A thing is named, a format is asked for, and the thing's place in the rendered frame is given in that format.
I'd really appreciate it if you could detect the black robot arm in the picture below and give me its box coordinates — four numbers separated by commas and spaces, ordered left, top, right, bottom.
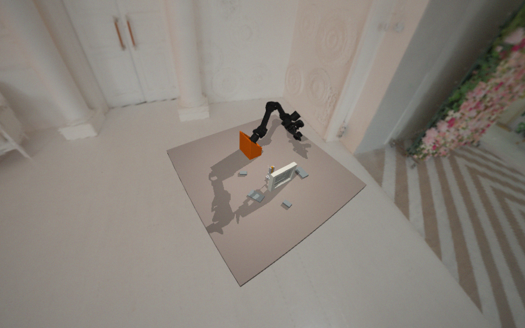
248, 102, 304, 144

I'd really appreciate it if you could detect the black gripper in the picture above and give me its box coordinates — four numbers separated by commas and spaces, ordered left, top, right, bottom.
285, 121, 302, 141

